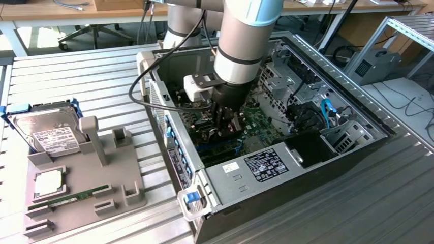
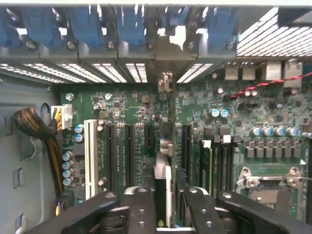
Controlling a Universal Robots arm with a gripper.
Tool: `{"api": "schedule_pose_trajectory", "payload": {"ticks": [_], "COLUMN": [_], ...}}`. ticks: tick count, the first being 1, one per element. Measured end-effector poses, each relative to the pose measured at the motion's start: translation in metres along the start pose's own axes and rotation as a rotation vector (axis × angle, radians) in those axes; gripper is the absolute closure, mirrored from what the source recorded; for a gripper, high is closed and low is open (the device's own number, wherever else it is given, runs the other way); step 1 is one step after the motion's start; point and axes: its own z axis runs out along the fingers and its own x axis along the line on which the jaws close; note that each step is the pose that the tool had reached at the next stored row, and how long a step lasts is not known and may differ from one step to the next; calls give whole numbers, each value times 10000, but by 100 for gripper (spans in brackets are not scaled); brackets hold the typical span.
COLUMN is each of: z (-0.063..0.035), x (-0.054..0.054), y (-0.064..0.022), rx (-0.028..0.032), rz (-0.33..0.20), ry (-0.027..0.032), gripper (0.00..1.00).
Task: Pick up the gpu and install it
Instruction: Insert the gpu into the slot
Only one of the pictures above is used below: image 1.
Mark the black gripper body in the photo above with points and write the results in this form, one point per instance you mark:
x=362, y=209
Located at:
x=233, y=97

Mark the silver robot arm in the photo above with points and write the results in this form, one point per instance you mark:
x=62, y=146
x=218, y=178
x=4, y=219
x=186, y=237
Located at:
x=237, y=50

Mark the long black expansion slot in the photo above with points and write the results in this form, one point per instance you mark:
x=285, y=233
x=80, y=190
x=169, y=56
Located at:
x=217, y=153
x=222, y=158

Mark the green motherboard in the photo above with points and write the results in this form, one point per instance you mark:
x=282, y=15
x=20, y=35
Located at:
x=265, y=122

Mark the silver chipset heatsink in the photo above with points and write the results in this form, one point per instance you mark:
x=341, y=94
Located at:
x=255, y=143

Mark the metal disk bay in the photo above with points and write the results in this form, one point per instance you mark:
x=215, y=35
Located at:
x=278, y=86
x=349, y=137

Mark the blue card retention clip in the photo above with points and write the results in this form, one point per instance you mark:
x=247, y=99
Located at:
x=185, y=162
x=190, y=170
x=177, y=145
x=181, y=153
x=169, y=132

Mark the grey power supply unit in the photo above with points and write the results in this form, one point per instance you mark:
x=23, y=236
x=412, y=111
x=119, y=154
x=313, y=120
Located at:
x=230, y=183

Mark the blue case latch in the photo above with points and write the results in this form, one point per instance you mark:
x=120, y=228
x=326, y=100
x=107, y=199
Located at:
x=193, y=197

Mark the open PC case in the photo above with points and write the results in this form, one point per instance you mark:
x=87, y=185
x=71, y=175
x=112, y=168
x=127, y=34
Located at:
x=271, y=203

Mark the black office chair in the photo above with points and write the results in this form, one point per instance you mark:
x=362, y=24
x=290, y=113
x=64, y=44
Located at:
x=295, y=19

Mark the grey parts rack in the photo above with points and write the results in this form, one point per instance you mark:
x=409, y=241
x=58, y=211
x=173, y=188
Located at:
x=102, y=178

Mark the grey machine box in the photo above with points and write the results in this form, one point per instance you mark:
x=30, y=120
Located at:
x=373, y=67

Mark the office chair with star base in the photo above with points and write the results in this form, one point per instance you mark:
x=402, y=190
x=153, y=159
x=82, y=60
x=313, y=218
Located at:
x=95, y=30

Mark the silver hard disk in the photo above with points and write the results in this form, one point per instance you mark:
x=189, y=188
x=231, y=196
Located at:
x=51, y=132

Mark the brown cardboard box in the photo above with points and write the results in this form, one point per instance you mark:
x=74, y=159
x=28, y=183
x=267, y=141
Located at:
x=119, y=5

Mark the green RAM stick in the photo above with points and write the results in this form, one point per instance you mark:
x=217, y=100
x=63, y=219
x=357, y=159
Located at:
x=78, y=195

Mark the silver CPU chip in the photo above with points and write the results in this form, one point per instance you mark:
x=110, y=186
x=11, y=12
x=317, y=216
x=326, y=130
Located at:
x=48, y=185

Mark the hard drive with blue caddy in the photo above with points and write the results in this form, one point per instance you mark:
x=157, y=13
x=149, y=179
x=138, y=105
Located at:
x=19, y=109

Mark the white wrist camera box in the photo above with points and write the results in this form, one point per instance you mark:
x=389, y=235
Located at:
x=197, y=91

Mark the aluminium frame rack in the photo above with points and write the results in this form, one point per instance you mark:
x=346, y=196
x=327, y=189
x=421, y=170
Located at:
x=410, y=28

